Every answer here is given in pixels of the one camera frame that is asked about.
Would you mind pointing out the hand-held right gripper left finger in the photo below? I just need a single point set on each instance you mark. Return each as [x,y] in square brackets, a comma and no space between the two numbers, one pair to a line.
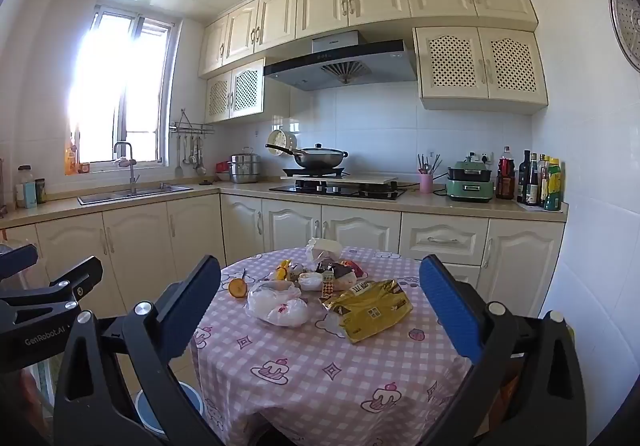
[195,298]

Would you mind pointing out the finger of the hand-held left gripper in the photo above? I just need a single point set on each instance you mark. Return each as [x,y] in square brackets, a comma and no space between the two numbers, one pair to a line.
[65,286]
[17,261]

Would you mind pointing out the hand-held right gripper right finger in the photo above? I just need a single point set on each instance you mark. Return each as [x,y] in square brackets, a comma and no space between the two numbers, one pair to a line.
[450,308]

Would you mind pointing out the white blue trash bin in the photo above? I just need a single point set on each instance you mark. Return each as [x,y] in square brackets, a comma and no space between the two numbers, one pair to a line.
[192,401]

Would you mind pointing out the orange fruit half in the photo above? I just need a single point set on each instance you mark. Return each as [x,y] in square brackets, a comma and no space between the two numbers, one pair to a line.
[237,288]

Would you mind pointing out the dark storage jar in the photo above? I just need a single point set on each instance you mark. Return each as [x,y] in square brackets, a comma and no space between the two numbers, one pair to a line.
[40,191]

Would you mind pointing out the yellow snack bag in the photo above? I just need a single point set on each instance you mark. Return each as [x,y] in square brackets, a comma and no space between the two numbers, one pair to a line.
[370,313]

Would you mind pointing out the white plastic bag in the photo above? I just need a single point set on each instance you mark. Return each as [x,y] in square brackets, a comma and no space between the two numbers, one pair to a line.
[280,308]

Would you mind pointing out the red snack packet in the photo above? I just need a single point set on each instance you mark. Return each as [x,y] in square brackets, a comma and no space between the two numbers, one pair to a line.
[356,269]

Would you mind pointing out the orange packet at window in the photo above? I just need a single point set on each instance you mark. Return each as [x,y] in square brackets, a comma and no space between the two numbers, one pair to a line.
[72,161]

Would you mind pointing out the steel kitchen sink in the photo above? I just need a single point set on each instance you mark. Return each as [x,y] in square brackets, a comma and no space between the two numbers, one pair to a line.
[135,193]

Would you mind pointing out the small white cup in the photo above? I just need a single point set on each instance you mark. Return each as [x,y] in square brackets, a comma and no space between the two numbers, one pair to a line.
[310,281]

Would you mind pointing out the beige kitchen countertop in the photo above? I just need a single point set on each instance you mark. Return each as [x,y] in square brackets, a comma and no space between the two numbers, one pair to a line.
[240,188]

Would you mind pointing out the cream lower cabinets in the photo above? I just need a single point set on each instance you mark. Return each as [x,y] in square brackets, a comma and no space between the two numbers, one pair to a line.
[290,226]

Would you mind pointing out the pink checkered tablecloth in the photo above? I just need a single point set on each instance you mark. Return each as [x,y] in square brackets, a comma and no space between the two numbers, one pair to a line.
[300,356]

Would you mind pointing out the green countertop cooker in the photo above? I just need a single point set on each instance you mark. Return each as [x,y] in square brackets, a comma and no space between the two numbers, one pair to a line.
[469,186]

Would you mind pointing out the pink utensil holder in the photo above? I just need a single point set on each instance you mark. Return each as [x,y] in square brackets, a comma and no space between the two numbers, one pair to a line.
[426,183]

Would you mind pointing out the small red container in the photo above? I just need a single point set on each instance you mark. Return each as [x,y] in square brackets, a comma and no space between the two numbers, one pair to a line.
[223,167]

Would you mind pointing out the steel kitchen faucet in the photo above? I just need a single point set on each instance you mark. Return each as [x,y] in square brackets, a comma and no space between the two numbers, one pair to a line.
[131,166]

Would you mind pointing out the clear bag with cream knot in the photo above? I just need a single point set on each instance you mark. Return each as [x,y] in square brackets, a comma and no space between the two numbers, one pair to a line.
[325,248]

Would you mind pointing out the steel steamer pot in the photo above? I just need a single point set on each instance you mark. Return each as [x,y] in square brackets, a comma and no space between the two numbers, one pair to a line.
[245,169]

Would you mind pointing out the dark red sauce bottle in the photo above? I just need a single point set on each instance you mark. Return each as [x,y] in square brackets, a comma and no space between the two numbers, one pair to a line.
[505,178]

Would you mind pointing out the dark glass bottle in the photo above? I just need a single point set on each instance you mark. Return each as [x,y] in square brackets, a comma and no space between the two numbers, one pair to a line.
[523,181]

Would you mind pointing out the brown sauce bottle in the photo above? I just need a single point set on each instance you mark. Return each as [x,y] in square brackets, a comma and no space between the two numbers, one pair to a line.
[533,186]

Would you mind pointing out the green yellow oil bottle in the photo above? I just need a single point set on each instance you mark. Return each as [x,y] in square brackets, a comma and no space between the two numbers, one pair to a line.
[553,188]

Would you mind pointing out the black gas hob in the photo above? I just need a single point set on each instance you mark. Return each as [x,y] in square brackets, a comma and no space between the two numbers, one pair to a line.
[340,191]

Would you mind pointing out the black induction cooker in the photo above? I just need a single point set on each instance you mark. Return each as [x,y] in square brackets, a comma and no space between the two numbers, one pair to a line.
[312,172]

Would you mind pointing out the pale yellow colander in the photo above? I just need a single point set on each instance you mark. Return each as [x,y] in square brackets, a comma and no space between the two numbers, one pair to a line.
[277,141]

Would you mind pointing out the steel wok with lid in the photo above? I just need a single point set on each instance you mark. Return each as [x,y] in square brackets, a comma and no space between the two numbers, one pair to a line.
[320,157]

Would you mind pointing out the kitchen window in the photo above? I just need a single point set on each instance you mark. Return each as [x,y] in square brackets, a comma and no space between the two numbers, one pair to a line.
[150,76]

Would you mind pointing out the black range hood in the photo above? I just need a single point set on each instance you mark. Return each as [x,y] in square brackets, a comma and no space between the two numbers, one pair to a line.
[345,69]

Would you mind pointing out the round steel steamer plate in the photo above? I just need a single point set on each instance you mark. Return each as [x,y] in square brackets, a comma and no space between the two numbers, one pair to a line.
[627,21]

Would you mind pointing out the wall utensil rack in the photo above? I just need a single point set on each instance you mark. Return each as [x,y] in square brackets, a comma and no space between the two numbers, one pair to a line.
[192,141]

